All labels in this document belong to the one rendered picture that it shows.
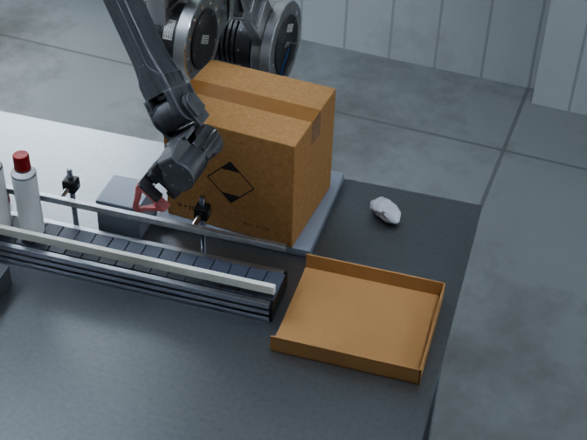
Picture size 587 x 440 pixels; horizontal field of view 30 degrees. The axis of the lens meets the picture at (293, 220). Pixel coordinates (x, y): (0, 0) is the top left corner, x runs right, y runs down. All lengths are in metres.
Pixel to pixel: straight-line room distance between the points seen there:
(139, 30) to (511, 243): 2.19
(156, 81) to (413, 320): 0.76
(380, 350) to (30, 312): 0.71
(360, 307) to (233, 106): 0.50
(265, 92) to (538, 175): 1.94
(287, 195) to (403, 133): 2.00
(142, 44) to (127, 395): 0.67
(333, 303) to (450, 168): 1.89
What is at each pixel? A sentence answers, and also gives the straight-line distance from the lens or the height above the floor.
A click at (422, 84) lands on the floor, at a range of 4.56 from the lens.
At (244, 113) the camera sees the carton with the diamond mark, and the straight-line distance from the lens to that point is 2.30.
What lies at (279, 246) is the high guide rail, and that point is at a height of 0.96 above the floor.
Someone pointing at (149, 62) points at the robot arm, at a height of 1.45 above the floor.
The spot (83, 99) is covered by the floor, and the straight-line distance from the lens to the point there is 4.45.
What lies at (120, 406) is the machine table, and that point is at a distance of 2.09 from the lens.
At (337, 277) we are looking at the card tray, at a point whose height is 0.83.
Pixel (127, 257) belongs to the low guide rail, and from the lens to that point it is 2.27.
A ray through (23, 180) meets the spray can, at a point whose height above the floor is 1.04.
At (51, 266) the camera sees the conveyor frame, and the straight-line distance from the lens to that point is 2.37.
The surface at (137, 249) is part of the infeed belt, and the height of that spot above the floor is 0.88.
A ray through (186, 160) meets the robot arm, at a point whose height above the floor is 1.33.
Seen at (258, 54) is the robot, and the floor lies 0.90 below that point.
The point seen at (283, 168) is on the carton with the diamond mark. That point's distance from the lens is 2.25.
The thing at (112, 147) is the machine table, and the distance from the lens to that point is 2.72.
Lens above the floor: 2.39
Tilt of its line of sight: 39 degrees down
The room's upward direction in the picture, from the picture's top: 2 degrees clockwise
